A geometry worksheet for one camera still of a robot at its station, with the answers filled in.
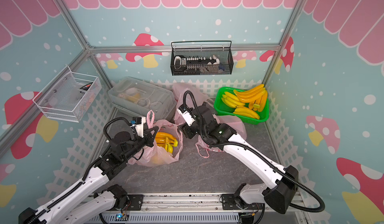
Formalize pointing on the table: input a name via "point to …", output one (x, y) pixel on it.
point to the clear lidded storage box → (137, 96)
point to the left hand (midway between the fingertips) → (158, 130)
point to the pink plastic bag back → (179, 89)
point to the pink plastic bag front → (157, 155)
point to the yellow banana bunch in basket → (233, 101)
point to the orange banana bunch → (256, 95)
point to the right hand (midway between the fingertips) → (183, 122)
